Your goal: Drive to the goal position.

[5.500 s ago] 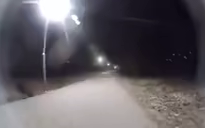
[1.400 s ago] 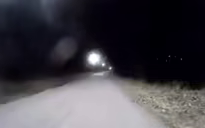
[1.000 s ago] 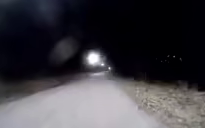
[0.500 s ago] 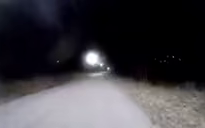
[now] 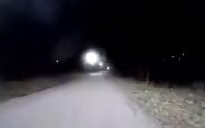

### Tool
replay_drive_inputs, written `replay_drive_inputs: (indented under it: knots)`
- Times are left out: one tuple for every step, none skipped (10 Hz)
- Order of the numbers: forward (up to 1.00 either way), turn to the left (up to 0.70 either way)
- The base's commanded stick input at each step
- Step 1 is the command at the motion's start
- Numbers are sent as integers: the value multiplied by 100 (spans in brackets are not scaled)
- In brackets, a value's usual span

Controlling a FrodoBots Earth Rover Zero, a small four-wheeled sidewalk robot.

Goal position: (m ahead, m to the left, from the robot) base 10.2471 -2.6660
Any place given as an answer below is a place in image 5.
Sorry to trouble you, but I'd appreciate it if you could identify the street lamp on pole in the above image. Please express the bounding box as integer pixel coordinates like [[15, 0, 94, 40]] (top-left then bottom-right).
[[83, 49, 101, 72]]

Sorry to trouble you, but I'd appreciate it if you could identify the pale paved path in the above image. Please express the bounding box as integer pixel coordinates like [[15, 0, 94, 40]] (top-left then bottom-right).
[[0, 70, 158, 128]]

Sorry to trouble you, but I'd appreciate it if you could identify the rough grass verge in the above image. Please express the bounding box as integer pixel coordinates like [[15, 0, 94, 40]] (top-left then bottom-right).
[[0, 73, 83, 107], [104, 74, 205, 128]]

